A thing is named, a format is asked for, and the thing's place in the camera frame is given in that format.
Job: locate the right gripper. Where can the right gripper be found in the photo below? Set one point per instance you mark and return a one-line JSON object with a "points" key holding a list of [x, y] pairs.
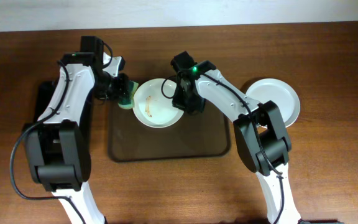
{"points": [[188, 101]]}

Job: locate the white plate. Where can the white plate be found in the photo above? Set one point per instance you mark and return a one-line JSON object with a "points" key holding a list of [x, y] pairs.
{"points": [[288, 104], [153, 109]]}

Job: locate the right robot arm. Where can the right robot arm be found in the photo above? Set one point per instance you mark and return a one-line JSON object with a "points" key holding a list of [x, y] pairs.
{"points": [[262, 140]]}

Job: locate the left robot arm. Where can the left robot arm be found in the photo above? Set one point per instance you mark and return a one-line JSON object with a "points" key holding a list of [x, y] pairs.
{"points": [[57, 144]]}

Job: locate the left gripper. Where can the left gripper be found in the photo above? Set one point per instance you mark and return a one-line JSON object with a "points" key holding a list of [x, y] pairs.
{"points": [[122, 90]]}

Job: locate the black rectangular tray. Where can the black rectangular tray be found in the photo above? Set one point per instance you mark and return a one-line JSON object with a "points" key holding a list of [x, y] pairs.
{"points": [[45, 92]]}

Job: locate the green and yellow sponge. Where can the green and yellow sponge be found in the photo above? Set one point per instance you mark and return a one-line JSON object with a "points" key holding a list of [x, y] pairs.
{"points": [[126, 99]]}

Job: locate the brown plastic serving tray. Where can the brown plastic serving tray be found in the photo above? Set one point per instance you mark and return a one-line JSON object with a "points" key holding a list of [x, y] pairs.
{"points": [[201, 135]]}

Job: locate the white plate top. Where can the white plate top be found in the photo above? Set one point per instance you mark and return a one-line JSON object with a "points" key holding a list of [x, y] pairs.
{"points": [[153, 109]]}

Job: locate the pale blue plate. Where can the pale blue plate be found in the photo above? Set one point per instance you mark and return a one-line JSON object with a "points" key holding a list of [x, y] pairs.
{"points": [[257, 89]]}

